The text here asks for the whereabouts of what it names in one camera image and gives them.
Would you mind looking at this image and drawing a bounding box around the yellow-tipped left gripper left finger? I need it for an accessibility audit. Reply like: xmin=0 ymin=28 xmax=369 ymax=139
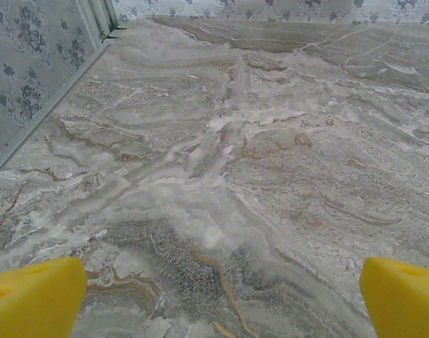
xmin=0 ymin=256 xmax=89 ymax=338

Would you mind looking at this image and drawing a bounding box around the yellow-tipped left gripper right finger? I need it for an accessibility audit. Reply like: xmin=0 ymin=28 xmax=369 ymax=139
xmin=359 ymin=256 xmax=429 ymax=338

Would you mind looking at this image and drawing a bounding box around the aluminium corner post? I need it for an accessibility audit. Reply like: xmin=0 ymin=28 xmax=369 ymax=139
xmin=75 ymin=0 xmax=129 ymax=45

